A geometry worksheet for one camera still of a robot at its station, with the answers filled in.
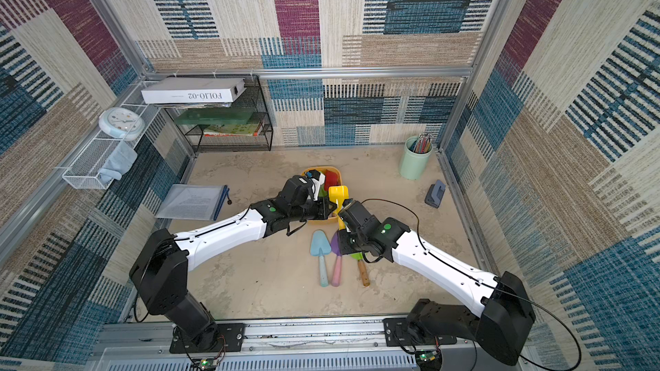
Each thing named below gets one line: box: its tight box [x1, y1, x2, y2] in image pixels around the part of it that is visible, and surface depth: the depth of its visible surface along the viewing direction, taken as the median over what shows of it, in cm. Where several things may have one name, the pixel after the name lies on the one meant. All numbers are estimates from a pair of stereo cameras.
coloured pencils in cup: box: [409, 132, 433, 154], surface depth 103 cm
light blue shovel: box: [309, 229, 332, 288], surface depth 91 cm
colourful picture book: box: [203, 122, 261, 137], surface depth 101 cm
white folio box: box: [140, 78, 247, 104], surface depth 81 cm
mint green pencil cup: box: [398, 133, 434, 182], surface depth 106 cm
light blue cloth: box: [97, 139, 139, 183], surface depth 70 cm
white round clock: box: [97, 106, 146, 141], surface depth 76 cm
